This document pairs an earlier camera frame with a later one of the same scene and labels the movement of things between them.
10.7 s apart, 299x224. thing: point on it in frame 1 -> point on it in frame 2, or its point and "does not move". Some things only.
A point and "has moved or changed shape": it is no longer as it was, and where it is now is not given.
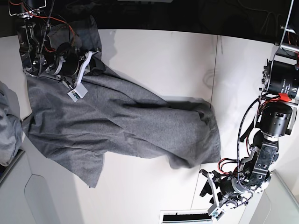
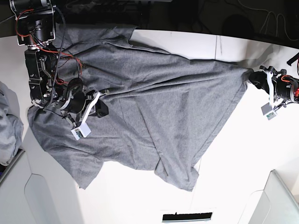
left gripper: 71,61 -> 85,102
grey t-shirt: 117,116 has moved or changed shape
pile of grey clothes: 11,125 does not move
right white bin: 277,204 does not move
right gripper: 225,188 -> 259,79
